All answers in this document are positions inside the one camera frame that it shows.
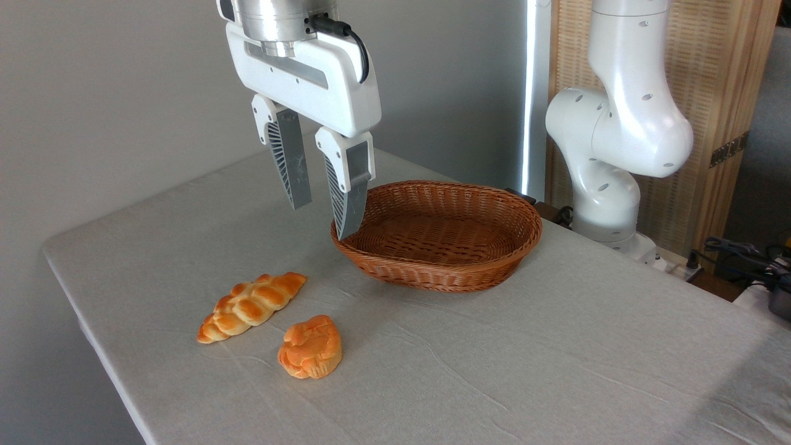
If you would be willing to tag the brown wicker basket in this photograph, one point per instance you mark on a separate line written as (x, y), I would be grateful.
(445, 266)

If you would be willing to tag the long braided bread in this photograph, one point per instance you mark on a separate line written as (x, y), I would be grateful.
(250, 306)

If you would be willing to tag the round orange bread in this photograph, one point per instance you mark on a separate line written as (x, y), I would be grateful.
(311, 349)

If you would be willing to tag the grey tablecloth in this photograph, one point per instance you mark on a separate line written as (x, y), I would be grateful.
(494, 371)

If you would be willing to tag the white vertical light strip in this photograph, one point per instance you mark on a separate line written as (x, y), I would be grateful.
(530, 93)

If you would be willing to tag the white power strip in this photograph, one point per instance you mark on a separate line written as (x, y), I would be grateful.
(670, 264)

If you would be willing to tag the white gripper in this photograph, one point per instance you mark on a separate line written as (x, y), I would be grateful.
(321, 86)

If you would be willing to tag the black table clamp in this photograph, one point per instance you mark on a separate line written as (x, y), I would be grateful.
(547, 210)

